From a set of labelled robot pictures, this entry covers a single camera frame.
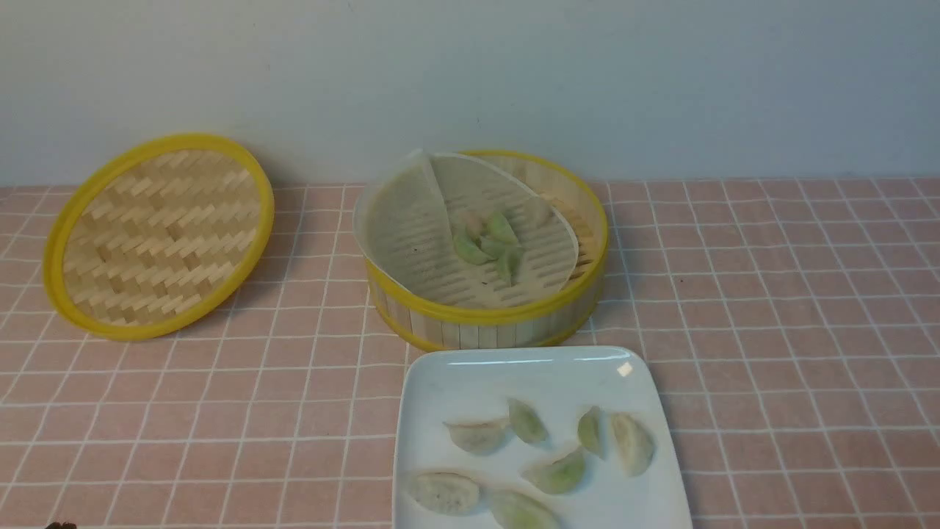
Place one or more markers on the white square plate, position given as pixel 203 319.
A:
pixel 561 384

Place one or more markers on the green dumpling centre plate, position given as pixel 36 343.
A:
pixel 559 476

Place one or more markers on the yellow-rimmed bamboo steamer basket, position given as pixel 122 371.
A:
pixel 430 326

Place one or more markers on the white perforated steamer liner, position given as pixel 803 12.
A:
pixel 406 223

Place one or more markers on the pinkish dumpling in steamer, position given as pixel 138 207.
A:
pixel 474 224

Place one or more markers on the pale dumpling upper left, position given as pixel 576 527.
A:
pixel 478 438

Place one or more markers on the pale dumpling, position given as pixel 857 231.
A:
pixel 478 438
pixel 446 493
pixel 634 444

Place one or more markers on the small green dumpling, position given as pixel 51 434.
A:
pixel 588 430

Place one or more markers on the pale dumpling lower left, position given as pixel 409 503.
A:
pixel 446 493

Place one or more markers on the green dumpling bottom edge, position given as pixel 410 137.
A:
pixel 513 509

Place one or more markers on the pale dumpling right side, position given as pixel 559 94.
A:
pixel 634 444

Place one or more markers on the yellow-rimmed bamboo steamer lid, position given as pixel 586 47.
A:
pixel 159 237

